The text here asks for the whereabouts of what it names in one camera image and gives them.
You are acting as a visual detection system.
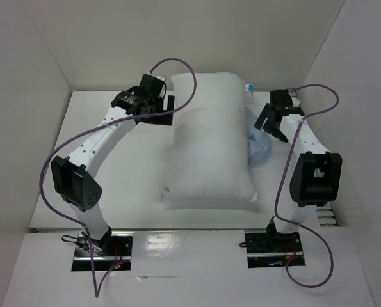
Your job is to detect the purple cable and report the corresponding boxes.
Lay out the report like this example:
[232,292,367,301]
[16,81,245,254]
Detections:
[274,84,340,287]
[38,58,197,298]

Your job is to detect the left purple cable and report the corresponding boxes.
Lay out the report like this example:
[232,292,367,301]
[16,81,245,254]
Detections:
[38,58,197,298]

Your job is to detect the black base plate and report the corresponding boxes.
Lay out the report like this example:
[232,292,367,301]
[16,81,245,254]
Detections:
[71,233,133,272]
[239,232,305,269]

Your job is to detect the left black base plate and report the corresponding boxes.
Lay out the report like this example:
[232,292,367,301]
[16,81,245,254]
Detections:
[71,233,133,272]

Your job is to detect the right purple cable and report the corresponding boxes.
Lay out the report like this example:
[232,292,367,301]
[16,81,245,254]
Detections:
[274,84,340,287]

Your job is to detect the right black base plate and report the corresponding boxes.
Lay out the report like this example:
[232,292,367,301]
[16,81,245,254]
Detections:
[239,232,305,269]

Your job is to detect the white pillow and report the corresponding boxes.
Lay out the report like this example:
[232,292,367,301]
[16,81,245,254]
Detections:
[161,72,257,203]

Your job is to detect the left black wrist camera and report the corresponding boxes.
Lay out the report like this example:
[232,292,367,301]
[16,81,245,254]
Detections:
[138,74,166,97]

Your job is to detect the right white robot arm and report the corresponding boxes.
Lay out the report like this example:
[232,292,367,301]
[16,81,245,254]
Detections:
[254,90,342,251]

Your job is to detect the aluminium rail frame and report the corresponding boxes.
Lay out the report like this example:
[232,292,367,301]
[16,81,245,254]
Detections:
[316,203,338,227]

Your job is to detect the light blue pillowcase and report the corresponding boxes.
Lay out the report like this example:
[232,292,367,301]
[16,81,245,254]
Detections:
[245,107,272,168]

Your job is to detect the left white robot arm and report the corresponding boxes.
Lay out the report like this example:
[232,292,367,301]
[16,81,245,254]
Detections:
[51,86,175,255]

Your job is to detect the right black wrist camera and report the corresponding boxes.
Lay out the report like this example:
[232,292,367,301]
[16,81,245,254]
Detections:
[270,89,299,107]

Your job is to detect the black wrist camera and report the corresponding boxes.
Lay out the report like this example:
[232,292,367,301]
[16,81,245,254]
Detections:
[138,74,166,97]
[270,89,299,107]

